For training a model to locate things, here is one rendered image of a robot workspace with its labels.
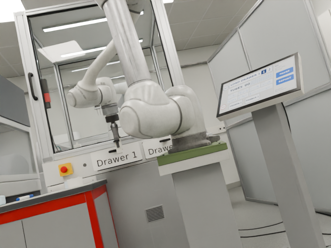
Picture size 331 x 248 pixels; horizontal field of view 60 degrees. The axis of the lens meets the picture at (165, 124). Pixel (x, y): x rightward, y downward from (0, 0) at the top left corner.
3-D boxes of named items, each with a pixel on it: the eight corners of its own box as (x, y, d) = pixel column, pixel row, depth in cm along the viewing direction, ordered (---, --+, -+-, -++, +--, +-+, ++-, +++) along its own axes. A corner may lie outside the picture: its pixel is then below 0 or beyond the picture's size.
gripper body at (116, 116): (117, 113, 157) (121, 130, 158) (117, 113, 165) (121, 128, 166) (104, 116, 156) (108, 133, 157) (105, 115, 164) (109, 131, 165)
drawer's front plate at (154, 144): (188, 148, 189) (184, 132, 190) (146, 159, 185) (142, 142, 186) (188, 148, 190) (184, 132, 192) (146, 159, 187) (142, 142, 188)
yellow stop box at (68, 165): (71, 173, 176) (69, 162, 177) (59, 176, 175) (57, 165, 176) (73, 173, 181) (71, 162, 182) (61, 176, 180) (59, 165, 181)
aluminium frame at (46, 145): (196, 127, 193) (159, -14, 206) (41, 164, 180) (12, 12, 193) (177, 140, 287) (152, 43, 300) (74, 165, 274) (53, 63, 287)
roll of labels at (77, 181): (83, 184, 135) (82, 176, 135) (68, 188, 133) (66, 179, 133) (83, 184, 141) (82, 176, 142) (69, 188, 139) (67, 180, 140)
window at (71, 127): (182, 123, 194) (149, -5, 207) (54, 153, 184) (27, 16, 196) (182, 123, 195) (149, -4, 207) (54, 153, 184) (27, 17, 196)
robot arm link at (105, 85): (109, 105, 168) (91, 108, 157) (103, 78, 166) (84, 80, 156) (122, 101, 161) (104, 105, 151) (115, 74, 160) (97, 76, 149)
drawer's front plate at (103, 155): (142, 159, 171) (138, 141, 173) (93, 171, 168) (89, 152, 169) (142, 159, 173) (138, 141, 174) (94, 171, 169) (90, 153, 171)
